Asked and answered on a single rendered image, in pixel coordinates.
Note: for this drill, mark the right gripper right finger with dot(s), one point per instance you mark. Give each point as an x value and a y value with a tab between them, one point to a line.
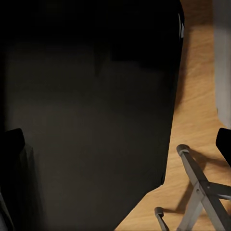
223	143

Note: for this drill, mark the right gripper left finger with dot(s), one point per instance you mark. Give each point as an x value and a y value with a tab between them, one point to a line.
12	143

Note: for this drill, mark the taboret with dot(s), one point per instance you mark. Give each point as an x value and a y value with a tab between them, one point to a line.
205	195

